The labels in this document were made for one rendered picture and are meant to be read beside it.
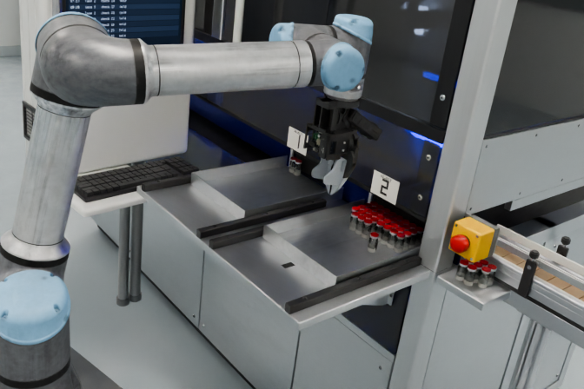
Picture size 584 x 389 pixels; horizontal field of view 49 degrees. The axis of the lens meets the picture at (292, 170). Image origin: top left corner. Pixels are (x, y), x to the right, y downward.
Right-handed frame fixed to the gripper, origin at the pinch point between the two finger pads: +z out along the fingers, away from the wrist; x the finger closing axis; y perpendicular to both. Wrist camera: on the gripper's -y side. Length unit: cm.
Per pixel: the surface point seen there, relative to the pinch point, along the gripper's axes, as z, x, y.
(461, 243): 8.8, 19.6, -21.3
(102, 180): 27, -77, 16
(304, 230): 21.3, -17.6, -10.9
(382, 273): 19.5, 8.2, -11.4
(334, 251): 21.3, -6.3, -10.4
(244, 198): 21.4, -39.5, -8.1
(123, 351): 110, -96, -3
